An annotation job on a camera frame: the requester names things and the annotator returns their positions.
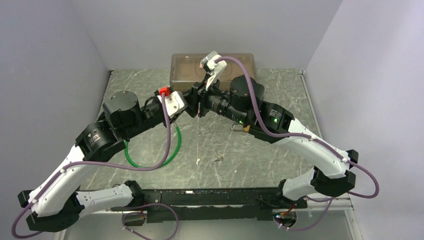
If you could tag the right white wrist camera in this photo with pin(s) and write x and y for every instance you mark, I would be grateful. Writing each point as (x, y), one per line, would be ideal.
(213, 69)

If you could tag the brown translucent tool box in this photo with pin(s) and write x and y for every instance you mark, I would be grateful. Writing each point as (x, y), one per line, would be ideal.
(186, 70)

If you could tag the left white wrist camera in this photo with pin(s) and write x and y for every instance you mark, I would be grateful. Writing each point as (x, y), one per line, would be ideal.
(174, 101)

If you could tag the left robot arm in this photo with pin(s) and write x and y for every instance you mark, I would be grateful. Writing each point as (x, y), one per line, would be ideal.
(57, 203)

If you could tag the silver key set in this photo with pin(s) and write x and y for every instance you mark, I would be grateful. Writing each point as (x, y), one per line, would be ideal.
(218, 157)

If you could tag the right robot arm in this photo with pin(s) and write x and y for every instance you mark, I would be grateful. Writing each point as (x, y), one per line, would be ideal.
(330, 175)

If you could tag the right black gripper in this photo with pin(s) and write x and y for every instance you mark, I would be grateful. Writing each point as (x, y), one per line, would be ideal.
(203, 95)

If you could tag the brass padlock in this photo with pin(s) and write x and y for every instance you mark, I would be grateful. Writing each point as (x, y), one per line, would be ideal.
(236, 127)

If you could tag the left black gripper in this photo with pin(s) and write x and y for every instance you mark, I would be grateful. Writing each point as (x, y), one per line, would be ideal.
(157, 99)

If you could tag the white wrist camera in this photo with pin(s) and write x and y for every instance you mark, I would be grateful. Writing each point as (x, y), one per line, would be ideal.
(213, 69)
(174, 101)

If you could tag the aluminium frame rail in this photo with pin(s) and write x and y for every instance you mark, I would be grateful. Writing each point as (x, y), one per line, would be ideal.
(339, 203)

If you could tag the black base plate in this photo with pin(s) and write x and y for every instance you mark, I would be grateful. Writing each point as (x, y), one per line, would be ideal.
(260, 203)

